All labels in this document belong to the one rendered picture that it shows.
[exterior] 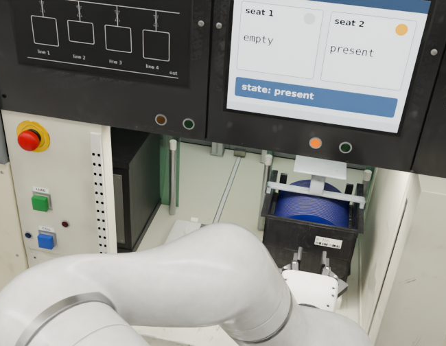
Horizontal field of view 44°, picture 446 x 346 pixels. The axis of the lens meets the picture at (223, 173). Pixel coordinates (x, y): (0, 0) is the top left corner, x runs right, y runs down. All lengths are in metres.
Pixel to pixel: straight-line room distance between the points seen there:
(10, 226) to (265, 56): 0.68
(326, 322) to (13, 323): 0.41
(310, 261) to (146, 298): 0.87
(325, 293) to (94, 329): 0.57
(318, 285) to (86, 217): 0.49
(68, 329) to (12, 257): 0.86
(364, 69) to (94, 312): 0.57
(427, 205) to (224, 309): 0.51
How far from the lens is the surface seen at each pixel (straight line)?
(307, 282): 0.98
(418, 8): 0.86
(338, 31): 0.87
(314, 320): 0.75
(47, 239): 1.23
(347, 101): 0.91
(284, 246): 1.33
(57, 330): 0.48
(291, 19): 0.87
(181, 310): 0.52
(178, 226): 1.58
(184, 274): 0.50
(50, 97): 1.05
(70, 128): 1.06
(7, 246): 1.31
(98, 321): 0.48
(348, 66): 0.89
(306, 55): 0.88
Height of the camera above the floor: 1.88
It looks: 32 degrees down
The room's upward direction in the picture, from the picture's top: 4 degrees clockwise
